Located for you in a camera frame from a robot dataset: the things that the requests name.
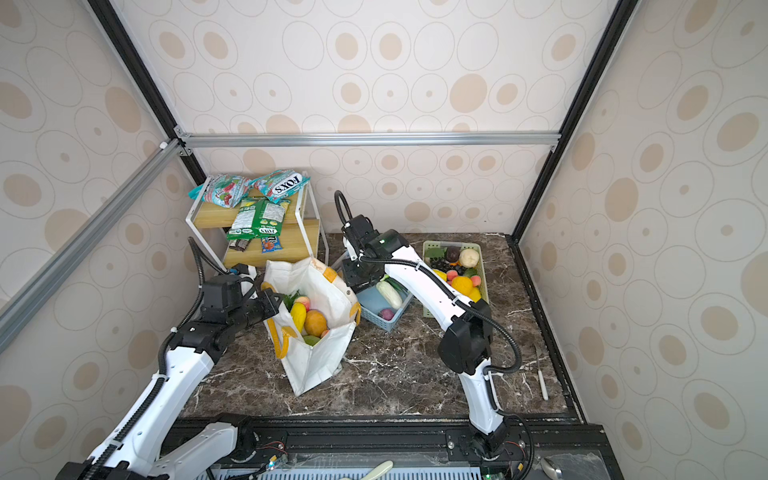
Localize green plastic fruit basket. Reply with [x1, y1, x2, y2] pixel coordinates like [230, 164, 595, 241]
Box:
[422, 240, 490, 303]

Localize small blue red candy packet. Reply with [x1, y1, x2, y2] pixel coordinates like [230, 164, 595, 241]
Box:
[261, 236, 283, 253]

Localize white pen on table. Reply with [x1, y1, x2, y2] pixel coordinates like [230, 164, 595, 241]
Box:
[537, 367, 550, 401]

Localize green snack packet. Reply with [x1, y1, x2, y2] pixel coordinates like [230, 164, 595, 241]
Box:
[227, 197, 290, 241]

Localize blue plastic vegetable basket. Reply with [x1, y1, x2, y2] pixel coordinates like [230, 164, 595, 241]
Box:
[348, 262, 414, 332]

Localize orange fruit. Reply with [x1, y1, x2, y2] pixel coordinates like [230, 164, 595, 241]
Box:
[304, 310, 328, 338]

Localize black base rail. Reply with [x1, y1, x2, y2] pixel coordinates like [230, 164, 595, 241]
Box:
[107, 416, 625, 480]

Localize red yellow peach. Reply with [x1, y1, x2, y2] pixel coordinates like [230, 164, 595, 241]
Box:
[294, 296, 311, 311]

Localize red green candy bag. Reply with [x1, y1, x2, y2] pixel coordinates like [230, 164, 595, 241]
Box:
[188, 174, 253, 208]

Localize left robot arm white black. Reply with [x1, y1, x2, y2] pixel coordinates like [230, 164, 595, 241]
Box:
[57, 273, 283, 479]

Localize horizontal aluminium frame bar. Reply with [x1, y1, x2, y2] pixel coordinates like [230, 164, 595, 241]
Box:
[180, 131, 560, 148]

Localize yellow lemon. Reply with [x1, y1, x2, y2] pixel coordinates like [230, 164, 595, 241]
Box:
[451, 276, 475, 297]

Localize teal Fox's candy bag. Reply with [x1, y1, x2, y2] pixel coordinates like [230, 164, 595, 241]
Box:
[249, 169, 310, 203]

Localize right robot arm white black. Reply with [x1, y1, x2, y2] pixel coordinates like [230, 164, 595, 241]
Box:
[338, 208, 522, 459]

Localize left slanted aluminium frame bar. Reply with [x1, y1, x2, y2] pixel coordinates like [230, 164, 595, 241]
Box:
[1, 139, 182, 350]

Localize white grocery bag yellow handles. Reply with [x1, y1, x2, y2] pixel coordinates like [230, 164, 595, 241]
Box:
[262, 257, 361, 396]

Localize white wire wooden shelf rack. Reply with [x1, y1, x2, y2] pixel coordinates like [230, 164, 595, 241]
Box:
[186, 172, 329, 268]

